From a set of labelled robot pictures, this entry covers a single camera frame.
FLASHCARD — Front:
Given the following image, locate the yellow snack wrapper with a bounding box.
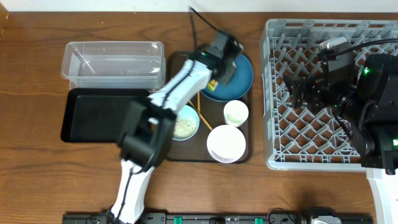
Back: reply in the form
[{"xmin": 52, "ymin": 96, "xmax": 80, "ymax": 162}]
[{"xmin": 208, "ymin": 79, "xmax": 218, "ymax": 91}]

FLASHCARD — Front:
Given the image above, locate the blue plate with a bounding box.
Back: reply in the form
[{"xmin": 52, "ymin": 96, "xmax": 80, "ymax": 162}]
[{"xmin": 201, "ymin": 54, "xmax": 254, "ymax": 102}]

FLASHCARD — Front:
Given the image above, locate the white cup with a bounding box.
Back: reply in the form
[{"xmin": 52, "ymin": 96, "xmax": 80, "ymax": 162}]
[{"xmin": 223, "ymin": 100, "xmax": 249, "ymax": 128}]

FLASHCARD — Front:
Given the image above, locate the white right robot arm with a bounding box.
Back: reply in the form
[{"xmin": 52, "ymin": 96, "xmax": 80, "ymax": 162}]
[{"xmin": 283, "ymin": 53, "xmax": 397, "ymax": 223}]

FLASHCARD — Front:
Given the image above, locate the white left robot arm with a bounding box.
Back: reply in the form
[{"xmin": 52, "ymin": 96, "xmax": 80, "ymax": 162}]
[{"xmin": 107, "ymin": 31, "xmax": 243, "ymax": 223}]

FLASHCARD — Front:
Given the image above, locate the grey dishwasher rack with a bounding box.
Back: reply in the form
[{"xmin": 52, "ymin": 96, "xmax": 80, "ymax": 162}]
[{"xmin": 259, "ymin": 19, "xmax": 397, "ymax": 172}]

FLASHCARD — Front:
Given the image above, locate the short wooden chopstick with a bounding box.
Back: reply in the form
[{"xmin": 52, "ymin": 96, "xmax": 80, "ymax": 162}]
[{"xmin": 197, "ymin": 92, "xmax": 201, "ymax": 112}]

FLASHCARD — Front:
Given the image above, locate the long wooden chopstick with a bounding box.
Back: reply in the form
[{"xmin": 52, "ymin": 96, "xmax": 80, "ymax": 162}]
[{"xmin": 188, "ymin": 101, "xmax": 213, "ymax": 131}]

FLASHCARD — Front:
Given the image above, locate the light blue rice bowl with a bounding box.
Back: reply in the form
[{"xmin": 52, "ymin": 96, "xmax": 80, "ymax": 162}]
[{"xmin": 173, "ymin": 105, "xmax": 200, "ymax": 141}]

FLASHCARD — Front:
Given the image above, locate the white bowl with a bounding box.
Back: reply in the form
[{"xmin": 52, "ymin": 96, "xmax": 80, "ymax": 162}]
[{"xmin": 206, "ymin": 124, "xmax": 246, "ymax": 164}]

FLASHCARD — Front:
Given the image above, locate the clear plastic bin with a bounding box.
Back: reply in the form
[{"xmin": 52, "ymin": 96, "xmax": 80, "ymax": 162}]
[{"xmin": 61, "ymin": 41, "xmax": 165, "ymax": 90}]

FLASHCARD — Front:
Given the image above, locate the black plastic tray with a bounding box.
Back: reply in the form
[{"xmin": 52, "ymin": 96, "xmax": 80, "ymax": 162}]
[{"xmin": 60, "ymin": 88, "xmax": 149, "ymax": 143}]

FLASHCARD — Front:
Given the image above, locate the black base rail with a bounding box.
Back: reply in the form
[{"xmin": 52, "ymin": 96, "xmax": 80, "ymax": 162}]
[{"xmin": 62, "ymin": 207, "xmax": 374, "ymax": 224}]

